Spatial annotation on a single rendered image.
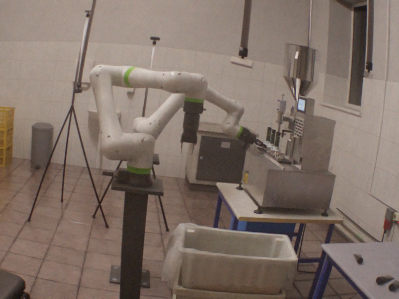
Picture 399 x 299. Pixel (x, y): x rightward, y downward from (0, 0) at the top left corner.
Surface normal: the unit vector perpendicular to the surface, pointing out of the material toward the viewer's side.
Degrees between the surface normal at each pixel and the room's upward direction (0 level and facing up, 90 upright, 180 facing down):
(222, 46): 90
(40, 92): 90
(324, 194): 90
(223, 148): 90
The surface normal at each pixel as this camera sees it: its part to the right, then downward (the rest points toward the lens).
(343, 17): 0.11, 0.19
